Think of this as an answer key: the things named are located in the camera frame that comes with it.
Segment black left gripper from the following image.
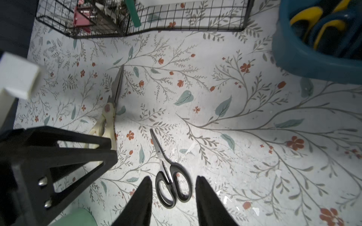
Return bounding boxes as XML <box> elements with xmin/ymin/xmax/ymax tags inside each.
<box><xmin>1</xmin><ymin>126</ymin><xmax>117</xmax><ymax>226</ymax></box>

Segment green pen cup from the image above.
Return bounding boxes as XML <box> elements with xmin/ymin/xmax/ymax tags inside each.
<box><xmin>50</xmin><ymin>208</ymin><xmax>97</xmax><ymax>226</ymax></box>

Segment teal plastic storage box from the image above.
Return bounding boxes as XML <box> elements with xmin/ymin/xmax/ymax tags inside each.
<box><xmin>272</xmin><ymin>1</ymin><xmax>362</xmax><ymax>85</ymax></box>

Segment green strap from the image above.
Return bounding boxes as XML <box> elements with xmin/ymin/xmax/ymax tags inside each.
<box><xmin>124</xmin><ymin>0</ymin><xmax>142</xmax><ymax>28</ymax></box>

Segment black wire desk organizer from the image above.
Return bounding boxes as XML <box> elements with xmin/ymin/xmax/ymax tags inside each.
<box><xmin>36</xmin><ymin>1</ymin><xmax>254</xmax><ymax>39</ymax></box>

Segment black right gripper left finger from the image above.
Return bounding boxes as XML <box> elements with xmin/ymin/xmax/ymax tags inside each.
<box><xmin>112</xmin><ymin>176</ymin><xmax>153</xmax><ymax>226</ymax></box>

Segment cream handled kitchen scissors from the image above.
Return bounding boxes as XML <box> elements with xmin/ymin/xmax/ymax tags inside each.
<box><xmin>88</xmin><ymin>66</ymin><xmax>124</xmax><ymax>151</ymax></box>

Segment small black scissors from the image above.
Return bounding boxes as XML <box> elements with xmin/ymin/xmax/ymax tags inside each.
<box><xmin>150</xmin><ymin>129</ymin><xmax>192</xmax><ymax>209</ymax></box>

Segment yellow handled scissors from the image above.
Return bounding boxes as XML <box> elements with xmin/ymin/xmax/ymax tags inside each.
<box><xmin>289</xmin><ymin>0</ymin><xmax>350</xmax><ymax>43</ymax></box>

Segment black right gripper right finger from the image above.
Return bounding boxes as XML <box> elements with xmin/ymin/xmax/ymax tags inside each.
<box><xmin>195</xmin><ymin>176</ymin><xmax>238</xmax><ymax>226</ymax></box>

